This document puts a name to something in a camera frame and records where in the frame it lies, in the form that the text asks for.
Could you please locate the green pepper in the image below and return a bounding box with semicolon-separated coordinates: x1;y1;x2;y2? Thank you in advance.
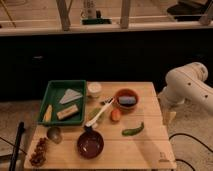
122;122;144;136

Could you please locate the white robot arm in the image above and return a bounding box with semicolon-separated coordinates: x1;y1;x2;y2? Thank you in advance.
158;62;213;126

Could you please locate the orange bowl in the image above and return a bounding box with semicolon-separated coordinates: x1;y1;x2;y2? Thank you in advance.
114;88;139;111

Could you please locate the purple bowl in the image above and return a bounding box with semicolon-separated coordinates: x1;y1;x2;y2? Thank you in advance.
77;131;104;159

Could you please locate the blue sponge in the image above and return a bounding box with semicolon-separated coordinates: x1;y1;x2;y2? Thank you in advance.
118;96;136;105

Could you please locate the orange carrot piece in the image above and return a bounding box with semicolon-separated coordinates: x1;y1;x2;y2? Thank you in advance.
111;109;121;122

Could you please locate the white cup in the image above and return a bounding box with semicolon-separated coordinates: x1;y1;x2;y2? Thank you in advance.
87;82;102;98

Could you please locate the tan wooden block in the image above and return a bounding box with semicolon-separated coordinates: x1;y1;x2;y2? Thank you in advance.
57;104;79;120

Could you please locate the grey triangular cloth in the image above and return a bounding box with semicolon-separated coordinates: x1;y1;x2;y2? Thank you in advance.
59;89;82;104

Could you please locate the green plastic tray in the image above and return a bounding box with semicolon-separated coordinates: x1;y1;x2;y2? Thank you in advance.
38;80;86;126

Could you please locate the small metal cup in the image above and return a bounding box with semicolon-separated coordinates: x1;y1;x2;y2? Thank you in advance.
47;127;62;144

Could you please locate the yellow corn cob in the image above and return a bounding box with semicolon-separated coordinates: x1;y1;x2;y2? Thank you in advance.
43;105;52;122

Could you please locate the white bottle on green base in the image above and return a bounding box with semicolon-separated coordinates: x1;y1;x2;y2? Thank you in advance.
81;0;111;25

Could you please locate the brown grape bunch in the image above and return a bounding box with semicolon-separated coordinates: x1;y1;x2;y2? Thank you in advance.
30;138;47;167

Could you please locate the black pole stand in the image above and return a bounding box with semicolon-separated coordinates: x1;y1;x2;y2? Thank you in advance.
9;122;25;171

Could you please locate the black cable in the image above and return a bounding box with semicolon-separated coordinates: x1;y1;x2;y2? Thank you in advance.
168;132;213;171

